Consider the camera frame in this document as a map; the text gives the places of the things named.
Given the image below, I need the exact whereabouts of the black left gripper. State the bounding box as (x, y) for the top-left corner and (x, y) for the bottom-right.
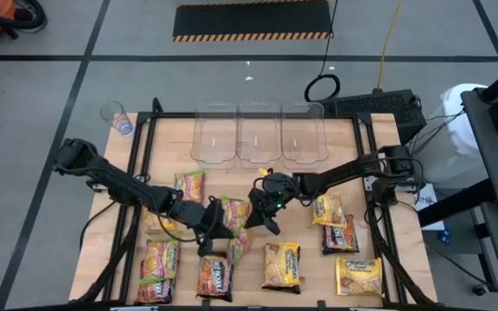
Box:
(173, 196), (236, 257)

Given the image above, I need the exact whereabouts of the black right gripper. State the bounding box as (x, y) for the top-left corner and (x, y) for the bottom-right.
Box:
(243, 171), (302, 237)

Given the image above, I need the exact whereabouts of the lime chili shrimp ramen pack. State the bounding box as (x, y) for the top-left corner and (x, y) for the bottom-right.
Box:
(144, 236), (182, 282)
(219, 194), (252, 237)
(174, 169), (207, 205)
(226, 231), (253, 265)

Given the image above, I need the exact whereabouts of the black fire noodle pack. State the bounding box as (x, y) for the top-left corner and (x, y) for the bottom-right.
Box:
(262, 282), (303, 295)
(195, 251), (236, 303)
(133, 258), (177, 306)
(321, 214), (361, 256)

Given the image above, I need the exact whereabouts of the yellow chicken ramen pack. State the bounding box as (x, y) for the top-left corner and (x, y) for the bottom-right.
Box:
(261, 241), (303, 289)
(311, 192), (348, 229)
(142, 206), (178, 236)
(335, 256), (384, 298)

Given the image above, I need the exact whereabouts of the clear plastic bin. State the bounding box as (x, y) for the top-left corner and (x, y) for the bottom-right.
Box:
(236, 101), (284, 170)
(189, 101), (239, 170)
(280, 101), (330, 170)

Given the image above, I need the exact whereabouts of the clear plastic cup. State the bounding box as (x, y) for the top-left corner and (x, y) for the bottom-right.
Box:
(99, 100), (135, 138)

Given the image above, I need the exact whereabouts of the black computer case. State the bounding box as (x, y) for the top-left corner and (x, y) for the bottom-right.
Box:
(321, 88), (428, 147)

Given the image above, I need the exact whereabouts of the white paper sheet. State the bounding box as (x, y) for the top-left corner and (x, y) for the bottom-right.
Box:
(412, 183), (446, 232)

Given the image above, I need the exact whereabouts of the black hazard-striped floor mat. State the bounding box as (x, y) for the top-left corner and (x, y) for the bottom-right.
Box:
(171, 0), (335, 43)

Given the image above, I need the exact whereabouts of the white plastic bag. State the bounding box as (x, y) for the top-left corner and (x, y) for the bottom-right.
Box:
(421, 82), (490, 185)

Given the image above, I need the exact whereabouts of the black aluminium rig frame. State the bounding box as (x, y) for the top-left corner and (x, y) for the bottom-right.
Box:
(74, 97), (439, 308)

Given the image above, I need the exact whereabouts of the black hanging cable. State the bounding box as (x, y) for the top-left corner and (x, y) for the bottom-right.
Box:
(303, 0), (342, 104)

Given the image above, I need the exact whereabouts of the yellow hanging cable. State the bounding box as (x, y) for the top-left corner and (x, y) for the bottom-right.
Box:
(375, 0), (405, 91)

